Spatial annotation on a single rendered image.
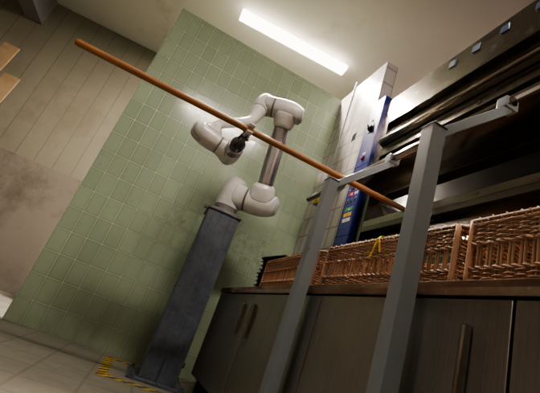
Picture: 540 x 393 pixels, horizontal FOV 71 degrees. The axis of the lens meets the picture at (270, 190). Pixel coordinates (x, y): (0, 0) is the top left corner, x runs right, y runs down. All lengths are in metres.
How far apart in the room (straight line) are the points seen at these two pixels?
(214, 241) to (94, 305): 0.90
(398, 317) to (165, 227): 2.17
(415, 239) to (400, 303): 0.14
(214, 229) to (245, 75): 1.54
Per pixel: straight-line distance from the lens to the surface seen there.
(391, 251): 1.06
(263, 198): 2.36
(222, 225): 2.32
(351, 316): 1.01
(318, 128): 3.42
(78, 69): 5.26
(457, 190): 2.07
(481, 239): 0.86
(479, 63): 2.21
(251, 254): 2.88
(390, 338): 0.79
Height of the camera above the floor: 0.36
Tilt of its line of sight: 21 degrees up
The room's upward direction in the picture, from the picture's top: 20 degrees clockwise
